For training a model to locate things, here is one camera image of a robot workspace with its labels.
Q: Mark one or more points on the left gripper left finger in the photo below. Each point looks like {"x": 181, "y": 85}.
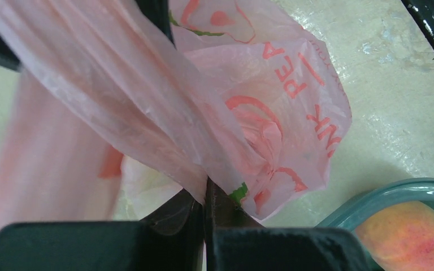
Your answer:
{"x": 170, "y": 238}

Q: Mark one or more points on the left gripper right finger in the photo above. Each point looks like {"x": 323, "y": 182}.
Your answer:
{"x": 236, "y": 241}

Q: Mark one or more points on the pink plastic bag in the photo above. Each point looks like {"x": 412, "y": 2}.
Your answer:
{"x": 243, "y": 95}

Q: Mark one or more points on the pink fake peach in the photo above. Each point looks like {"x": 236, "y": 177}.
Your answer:
{"x": 400, "y": 237}

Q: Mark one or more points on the teal plastic fruit tray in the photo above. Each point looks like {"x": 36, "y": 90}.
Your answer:
{"x": 362, "y": 206}

